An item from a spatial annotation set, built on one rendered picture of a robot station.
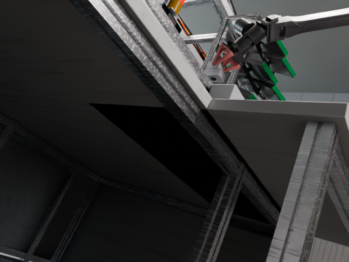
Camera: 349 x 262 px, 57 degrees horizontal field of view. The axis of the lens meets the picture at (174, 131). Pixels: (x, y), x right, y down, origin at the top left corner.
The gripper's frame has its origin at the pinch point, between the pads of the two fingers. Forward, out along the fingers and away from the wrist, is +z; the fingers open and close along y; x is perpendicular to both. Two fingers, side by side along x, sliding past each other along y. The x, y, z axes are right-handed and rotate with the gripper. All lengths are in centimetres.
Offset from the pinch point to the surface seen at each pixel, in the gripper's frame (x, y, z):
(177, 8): -16.2, 18.3, -2.2
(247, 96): 2.6, -20.3, -3.6
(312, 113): 55, 30, 0
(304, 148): 59, 29, 5
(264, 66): -5.1, -22.2, -17.5
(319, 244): -2, -282, 8
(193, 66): 25.2, 29.6, 9.1
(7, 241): -64, -58, 169
